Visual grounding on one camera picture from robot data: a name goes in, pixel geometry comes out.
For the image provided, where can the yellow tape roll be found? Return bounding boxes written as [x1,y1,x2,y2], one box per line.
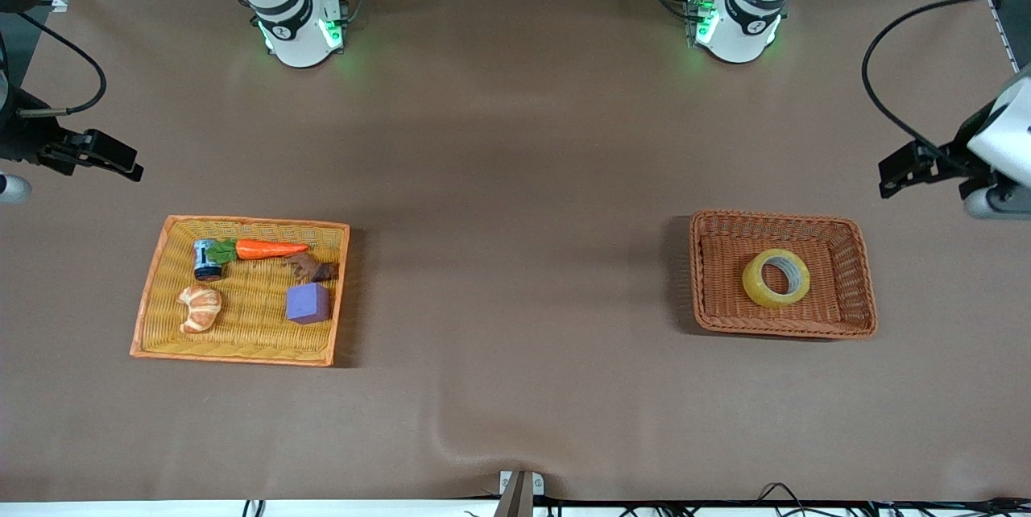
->
[742,249,811,309]

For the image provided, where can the small blue-labelled can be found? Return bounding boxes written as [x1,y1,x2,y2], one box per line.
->
[193,239,225,282]

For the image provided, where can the toy croissant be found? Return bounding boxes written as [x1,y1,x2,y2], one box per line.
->
[177,285,223,334]

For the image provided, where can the orange toy carrot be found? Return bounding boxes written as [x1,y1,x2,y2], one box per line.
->
[208,238,310,264]

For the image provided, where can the orange-rimmed yellow wicker tray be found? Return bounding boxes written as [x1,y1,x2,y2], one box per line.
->
[129,215,351,367]

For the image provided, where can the brown wicker basket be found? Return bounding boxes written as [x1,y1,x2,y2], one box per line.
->
[689,209,878,340]

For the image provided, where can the brown toy figure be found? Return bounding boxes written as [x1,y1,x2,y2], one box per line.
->
[286,252,339,284]

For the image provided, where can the purple cube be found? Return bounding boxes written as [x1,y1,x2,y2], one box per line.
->
[286,283,332,325]

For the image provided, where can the brown table cover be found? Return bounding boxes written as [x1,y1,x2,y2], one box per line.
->
[0,0,1031,502]

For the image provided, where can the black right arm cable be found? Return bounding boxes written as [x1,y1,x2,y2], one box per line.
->
[16,12,108,117]

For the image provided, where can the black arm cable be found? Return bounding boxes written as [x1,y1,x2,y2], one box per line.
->
[16,12,108,117]
[861,0,1031,159]

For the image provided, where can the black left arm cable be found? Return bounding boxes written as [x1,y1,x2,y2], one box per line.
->
[861,0,1031,159]

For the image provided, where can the black floor cable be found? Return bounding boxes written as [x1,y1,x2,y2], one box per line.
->
[749,482,1031,517]

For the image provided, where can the metal table edge bracket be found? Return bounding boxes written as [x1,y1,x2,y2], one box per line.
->
[499,469,545,517]

